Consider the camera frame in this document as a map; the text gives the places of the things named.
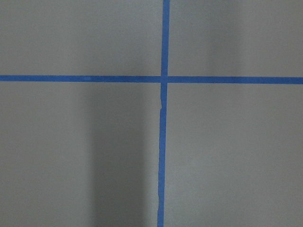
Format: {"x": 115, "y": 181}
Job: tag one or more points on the crossing blue tape line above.
{"x": 155, "y": 79}

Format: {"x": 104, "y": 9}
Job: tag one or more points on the long blue tape line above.
{"x": 163, "y": 111}

